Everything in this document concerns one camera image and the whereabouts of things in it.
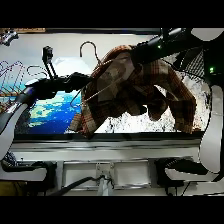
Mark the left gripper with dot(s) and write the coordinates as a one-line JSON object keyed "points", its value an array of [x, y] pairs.
{"points": [[77, 80]]}

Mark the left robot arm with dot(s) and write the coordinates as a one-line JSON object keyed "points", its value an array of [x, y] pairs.
{"points": [[13, 113]]}

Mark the brown clothes hanger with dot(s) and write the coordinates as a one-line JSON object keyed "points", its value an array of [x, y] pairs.
{"points": [[94, 53]]}

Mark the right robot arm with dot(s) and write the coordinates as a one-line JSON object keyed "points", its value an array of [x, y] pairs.
{"points": [[213, 133]]}

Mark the silver frame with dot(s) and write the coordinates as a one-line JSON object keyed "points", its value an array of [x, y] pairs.
{"points": [[110, 160]]}

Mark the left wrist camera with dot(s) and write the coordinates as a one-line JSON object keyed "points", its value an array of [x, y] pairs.
{"points": [[48, 56]]}

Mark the brown checked shirt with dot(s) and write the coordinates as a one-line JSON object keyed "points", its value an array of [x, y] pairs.
{"points": [[133, 90]]}

